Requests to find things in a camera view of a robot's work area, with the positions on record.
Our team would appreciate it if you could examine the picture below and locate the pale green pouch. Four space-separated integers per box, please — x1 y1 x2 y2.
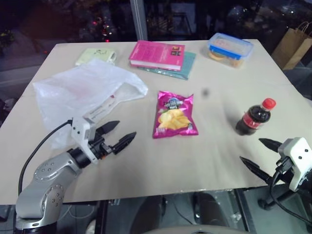
75 47 118 67

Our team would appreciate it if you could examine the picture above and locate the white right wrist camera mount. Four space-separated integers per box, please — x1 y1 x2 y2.
277 136 312 192

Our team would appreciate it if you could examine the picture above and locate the cola bottle with red cap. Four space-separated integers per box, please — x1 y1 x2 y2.
235 97 277 137

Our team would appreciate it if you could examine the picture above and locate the pink hardcover book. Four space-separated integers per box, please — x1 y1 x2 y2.
128 39 186 72

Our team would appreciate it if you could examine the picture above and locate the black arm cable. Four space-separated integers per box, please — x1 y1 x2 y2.
269 168 312 224
18 120 74 196

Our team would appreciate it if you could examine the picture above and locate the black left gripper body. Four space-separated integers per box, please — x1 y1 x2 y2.
89 128 115 160

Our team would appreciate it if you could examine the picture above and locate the clear container with blue lid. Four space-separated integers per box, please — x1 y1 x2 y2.
200 32 254 70

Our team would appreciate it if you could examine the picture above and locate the brown paper bag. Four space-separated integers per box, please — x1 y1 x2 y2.
271 21 312 72

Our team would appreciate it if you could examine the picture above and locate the pink potato chips bag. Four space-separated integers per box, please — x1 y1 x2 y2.
152 90 199 139

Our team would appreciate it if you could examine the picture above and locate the grey metal pillar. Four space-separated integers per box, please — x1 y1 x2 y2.
129 0 149 41

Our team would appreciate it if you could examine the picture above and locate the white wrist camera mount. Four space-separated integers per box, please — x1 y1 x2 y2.
70 117 99 165
277 136 312 192

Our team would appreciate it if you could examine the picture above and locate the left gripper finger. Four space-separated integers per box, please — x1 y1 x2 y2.
112 131 137 155
96 120 121 135

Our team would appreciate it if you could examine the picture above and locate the teal notebook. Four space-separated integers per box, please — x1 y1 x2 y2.
136 50 197 81

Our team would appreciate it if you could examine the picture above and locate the white printed long carton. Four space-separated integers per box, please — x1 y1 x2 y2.
82 94 120 124

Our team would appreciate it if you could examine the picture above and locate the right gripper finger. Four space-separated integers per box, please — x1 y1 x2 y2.
258 137 281 153
239 156 272 182

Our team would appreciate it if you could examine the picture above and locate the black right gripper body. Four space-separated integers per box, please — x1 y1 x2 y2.
267 156 293 196

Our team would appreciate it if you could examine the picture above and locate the white translucent plastic bag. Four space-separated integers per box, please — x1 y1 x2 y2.
32 58 149 150

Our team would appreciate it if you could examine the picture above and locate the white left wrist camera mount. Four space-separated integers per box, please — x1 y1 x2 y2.
70 117 99 165

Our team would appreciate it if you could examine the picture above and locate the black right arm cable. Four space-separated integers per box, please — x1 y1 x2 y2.
269 168 312 224

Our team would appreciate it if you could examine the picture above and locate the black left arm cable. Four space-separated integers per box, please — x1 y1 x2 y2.
18 120 74 196

